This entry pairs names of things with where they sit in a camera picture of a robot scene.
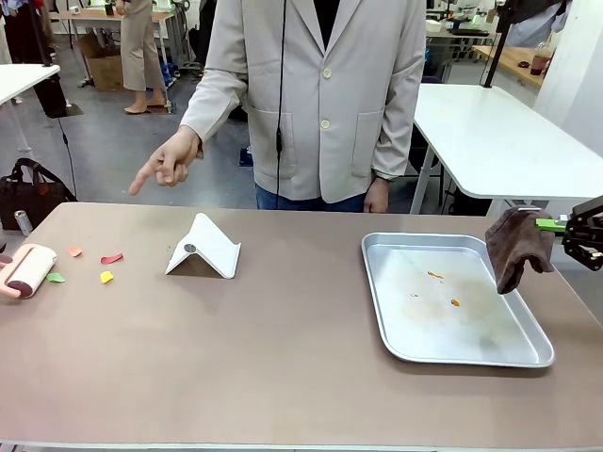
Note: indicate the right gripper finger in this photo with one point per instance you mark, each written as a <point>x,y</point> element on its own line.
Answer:
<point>584,247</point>
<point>549,223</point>

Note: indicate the brown towel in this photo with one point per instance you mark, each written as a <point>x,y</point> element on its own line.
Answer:
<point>513,254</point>

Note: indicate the person's right forearm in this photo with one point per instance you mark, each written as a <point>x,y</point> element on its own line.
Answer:
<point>212,103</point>

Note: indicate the person's left forearm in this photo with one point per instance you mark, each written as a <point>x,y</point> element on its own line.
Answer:
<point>398,136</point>

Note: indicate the person's left hand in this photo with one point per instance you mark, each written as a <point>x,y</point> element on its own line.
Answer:
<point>377,198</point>

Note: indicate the person's right hand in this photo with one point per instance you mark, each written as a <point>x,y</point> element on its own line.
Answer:
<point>174,155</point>

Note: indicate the large white table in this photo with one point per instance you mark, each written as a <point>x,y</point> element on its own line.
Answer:
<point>494,141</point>

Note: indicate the silver metal tray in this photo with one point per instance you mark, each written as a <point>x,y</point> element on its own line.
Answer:
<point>447,329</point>

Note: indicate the bottle with red drink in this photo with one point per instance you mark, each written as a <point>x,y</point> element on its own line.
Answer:
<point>539,63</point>

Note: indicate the wooden workbench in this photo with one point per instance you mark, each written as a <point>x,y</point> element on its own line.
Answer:
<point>513,63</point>

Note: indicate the black slanted pole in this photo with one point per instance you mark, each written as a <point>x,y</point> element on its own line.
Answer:
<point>495,52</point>

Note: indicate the person in beige jacket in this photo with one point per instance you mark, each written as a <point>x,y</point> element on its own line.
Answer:
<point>330,94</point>

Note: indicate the white folding stand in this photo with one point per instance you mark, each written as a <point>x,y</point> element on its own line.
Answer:
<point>212,245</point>

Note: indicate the red paper scrap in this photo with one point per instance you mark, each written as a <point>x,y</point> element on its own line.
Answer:
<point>110,259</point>

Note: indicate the yellow paper scrap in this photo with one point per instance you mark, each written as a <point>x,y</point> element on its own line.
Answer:
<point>106,277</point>

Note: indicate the person in beige trousers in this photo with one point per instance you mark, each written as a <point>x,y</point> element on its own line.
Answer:
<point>136,52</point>

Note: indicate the brown cardboard box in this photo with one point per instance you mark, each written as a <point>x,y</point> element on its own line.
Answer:
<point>103,70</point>

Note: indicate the orange paper scrap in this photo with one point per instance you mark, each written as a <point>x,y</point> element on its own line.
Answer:
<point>74,251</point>

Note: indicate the green paper scrap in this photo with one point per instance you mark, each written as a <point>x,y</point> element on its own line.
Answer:
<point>55,278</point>

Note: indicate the long wooden table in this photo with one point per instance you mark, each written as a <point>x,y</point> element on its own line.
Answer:
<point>94,16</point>

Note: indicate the dark brown bag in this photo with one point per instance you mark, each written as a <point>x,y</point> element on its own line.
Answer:
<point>42,198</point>

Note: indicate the silver can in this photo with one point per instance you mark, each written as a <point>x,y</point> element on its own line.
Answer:
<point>22,223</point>

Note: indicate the small white table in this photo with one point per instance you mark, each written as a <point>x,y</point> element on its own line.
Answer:
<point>23,77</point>

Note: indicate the person in dark clothes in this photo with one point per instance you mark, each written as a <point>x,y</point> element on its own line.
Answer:
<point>28,28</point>

